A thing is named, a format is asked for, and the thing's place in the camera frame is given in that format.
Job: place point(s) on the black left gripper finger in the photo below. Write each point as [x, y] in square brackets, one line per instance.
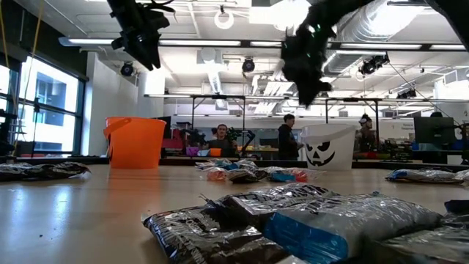
[144, 53]
[157, 51]

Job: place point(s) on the white jack-o-lantern bucket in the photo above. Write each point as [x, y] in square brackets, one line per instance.
[340, 154]

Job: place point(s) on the red clear-wrapped candy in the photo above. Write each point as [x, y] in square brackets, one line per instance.
[302, 176]

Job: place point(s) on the orange clear-wrapped candy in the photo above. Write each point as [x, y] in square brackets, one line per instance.
[217, 175]

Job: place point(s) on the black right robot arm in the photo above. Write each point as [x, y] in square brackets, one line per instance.
[329, 14]

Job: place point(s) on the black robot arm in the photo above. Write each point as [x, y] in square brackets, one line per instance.
[249, 137]

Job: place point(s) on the silver blue-end candy packet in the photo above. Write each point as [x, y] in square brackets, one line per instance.
[256, 205]

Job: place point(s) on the person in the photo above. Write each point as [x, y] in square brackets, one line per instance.
[366, 133]
[221, 141]
[287, 141]

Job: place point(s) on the white ceiling light panel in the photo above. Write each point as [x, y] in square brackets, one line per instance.
[275, 12]

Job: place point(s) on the overhead beam with light strips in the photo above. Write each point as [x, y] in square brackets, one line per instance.
[246, 43]

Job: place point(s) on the black computer monitor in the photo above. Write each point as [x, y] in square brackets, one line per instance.
[434, 130]
[168, 126]

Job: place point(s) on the red cabinet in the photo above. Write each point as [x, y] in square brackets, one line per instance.
[176, 141]

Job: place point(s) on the orange plastic bucket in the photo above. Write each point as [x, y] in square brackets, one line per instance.
[139, 146]

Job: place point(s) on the dark framed window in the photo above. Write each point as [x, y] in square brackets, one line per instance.
[55, 91]

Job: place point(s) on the orange bin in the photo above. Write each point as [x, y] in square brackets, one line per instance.
[215, 152]

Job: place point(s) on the purple bin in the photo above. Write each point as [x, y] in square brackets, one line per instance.
[192, 151]

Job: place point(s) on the black tripod stand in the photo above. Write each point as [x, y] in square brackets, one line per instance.
[36, 106]

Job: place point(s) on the black hanging camera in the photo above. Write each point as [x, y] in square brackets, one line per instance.
[127, 69]
[406, 94]
[248, 66]

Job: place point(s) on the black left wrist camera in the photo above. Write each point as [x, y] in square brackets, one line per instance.
[118, 43]

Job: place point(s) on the black workstation frame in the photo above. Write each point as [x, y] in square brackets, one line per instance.
[193, 110]
[376, 110]

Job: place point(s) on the black camera on boom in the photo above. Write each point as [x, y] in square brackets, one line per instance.
[373, 65]

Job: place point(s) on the silver ventilation duct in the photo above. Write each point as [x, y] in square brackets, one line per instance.
[384, 22]

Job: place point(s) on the black aluminium table frame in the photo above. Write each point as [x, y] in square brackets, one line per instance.
[183, 161]

